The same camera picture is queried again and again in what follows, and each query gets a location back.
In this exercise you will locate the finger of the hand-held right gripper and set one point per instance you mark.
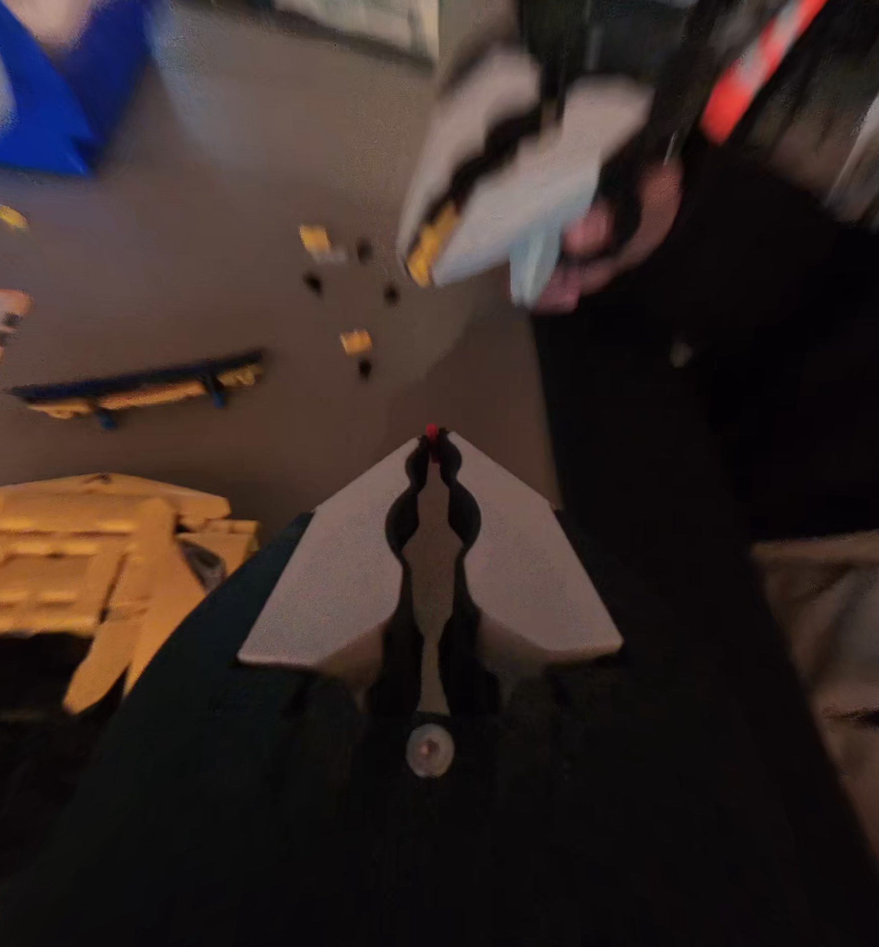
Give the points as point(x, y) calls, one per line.
point(543, 185)
point(454, 118)

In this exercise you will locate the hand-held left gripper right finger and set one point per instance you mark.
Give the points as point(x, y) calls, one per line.
point(543, 592)

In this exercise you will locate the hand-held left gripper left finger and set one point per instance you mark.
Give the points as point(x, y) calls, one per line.
point(321, 592)

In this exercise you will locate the yellow pin connector brick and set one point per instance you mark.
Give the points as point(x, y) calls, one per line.
point(433, 244)

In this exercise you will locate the red axle pin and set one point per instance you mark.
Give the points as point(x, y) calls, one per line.
point(432, 436)

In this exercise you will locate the person's right hand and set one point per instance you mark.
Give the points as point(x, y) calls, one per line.
point(654, 222)

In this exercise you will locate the pile of small mixed bricks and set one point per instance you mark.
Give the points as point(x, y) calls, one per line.
point(315, 238)

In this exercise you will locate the yellow toy brick car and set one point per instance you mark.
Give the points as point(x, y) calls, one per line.
point(40, 562)

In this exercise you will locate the white shirt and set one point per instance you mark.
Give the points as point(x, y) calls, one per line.
point(854, 629)

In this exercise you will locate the blue plastic bin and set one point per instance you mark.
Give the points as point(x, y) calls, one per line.
point(47, 126)

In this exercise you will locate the cluster of red black bricks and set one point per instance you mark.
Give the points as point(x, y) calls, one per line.
point(10, 217)

